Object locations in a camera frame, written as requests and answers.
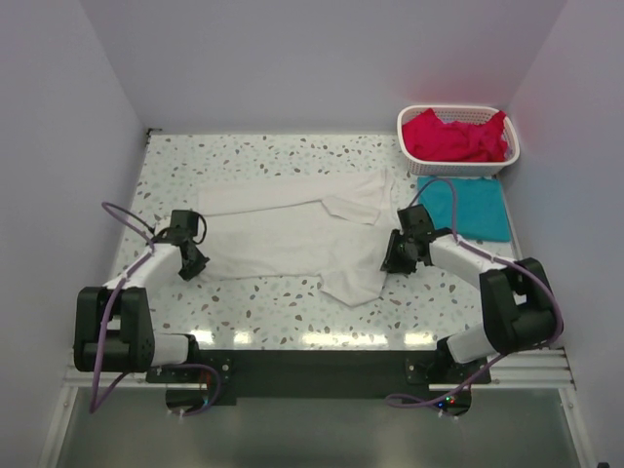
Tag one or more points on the red t shirt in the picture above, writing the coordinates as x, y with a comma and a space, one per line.
428, 138

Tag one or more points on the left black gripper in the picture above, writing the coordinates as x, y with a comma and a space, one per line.
196, 268

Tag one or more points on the folded teal t shirt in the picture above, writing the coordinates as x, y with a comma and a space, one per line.
480, 208

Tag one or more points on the white t shirt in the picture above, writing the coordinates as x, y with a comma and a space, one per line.
334, 227

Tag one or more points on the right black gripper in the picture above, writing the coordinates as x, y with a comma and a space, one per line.
391, 263

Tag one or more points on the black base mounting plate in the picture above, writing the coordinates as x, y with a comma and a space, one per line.
399, 378

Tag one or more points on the aluminium frame rail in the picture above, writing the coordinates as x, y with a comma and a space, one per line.
536, 370

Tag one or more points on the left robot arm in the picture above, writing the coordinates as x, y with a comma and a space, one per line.
113, 327

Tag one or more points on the white plastic laundry basket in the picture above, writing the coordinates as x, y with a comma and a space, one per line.
473, 114

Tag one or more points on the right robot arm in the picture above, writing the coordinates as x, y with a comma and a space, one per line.
519, 311

